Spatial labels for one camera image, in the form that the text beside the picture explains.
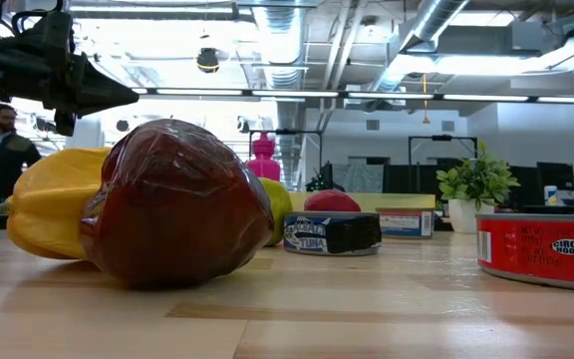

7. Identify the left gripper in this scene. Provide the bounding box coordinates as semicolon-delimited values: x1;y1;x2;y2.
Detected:
41;52;140;137

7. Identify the yellow plastic starfruit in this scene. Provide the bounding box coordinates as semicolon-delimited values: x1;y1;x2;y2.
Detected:
6;147;114;260

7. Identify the dark maroon plastic fruit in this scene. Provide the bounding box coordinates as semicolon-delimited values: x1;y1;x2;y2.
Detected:
78;118;276;290

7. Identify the pink plastic sports bottle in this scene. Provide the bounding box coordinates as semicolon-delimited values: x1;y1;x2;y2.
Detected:
245;131;282;181

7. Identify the green plastic pear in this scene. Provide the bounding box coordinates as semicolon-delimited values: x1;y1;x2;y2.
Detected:
259;178;293;247

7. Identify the red plastic fruit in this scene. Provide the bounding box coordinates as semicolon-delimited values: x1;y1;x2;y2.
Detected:
304;188;362;213

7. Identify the blue albacore tuna can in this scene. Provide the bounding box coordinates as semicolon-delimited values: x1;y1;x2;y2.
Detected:
282;210;383;257

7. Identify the yellow plastic tray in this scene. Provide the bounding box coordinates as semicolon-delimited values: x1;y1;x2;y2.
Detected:
286;191;437;213

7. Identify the white red label tuna can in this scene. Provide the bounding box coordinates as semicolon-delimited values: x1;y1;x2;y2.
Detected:
375;206;435;239

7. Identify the green plant in white pot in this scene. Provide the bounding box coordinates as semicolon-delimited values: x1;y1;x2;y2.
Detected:
434;142;521;234

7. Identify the red circle hook tuna can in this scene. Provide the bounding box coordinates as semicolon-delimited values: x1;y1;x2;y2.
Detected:
474;212;574;293

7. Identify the black computer monitor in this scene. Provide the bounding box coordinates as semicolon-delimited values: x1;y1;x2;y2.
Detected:
536;161;574;191

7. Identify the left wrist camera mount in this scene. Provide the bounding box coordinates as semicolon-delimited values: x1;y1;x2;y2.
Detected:
11;8;76;51

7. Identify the long ceiling light rail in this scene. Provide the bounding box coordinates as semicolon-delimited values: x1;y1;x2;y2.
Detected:
117;87;574;105

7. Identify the black dome ceiling camera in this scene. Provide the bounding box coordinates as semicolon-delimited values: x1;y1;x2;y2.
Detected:
195;47;220;75

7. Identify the silver vertical ceiling duct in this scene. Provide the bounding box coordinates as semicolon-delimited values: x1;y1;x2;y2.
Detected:
251;4;311;190

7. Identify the black metal stand frame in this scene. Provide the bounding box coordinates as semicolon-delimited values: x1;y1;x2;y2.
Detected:
408;134;478;195
249;128;324;185

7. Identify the silver diagonal ceiling duct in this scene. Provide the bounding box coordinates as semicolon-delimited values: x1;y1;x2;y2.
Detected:
366;0;470;99

